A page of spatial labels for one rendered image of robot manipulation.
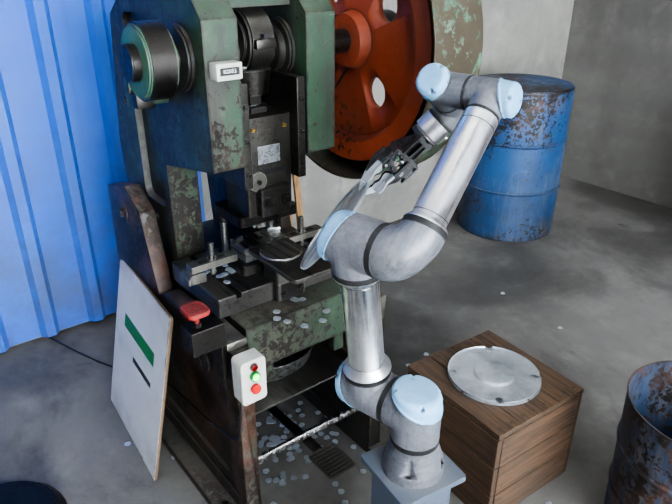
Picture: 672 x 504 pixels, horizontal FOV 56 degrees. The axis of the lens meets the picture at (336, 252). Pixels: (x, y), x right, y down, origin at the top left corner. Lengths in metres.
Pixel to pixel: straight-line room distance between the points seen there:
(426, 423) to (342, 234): 0.48
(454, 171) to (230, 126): 0.63
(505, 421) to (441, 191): 0.90
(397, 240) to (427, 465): 0.58
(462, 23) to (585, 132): 3.35
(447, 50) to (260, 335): 0.90
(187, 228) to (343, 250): 0.85
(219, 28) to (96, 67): 1.27
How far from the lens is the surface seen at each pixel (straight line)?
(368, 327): 1.39
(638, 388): 2.11
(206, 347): 1.67
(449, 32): 1.67
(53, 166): 2.83
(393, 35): 1.85
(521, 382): 2.08
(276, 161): 1.79
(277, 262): 1.78
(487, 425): 1.91
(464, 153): 1.28
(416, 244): 1.20
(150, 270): 2.08
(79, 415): 2.61
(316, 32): 1.74
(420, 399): 1.45
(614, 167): 4.91
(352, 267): 1.26
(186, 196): 1.97
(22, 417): 2.68
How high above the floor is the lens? 1.59
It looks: 26 degrees down
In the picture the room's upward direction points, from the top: straight up
